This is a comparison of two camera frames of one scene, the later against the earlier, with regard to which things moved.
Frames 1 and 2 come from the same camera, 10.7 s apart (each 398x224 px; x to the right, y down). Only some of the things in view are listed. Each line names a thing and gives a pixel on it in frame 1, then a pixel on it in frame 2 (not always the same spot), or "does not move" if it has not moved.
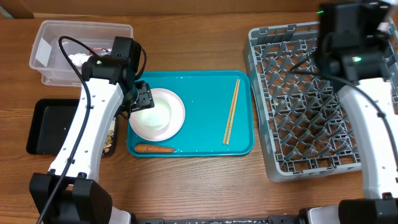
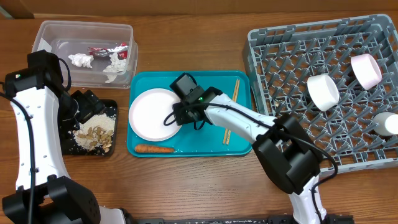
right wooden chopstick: [233, 112] does not move
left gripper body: [145, 99] → [87, 106]
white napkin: [79, 58] does not move
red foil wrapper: [102, 51] does not move
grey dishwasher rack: [306, 127] does not move
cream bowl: [155, 118] → [323, 90]
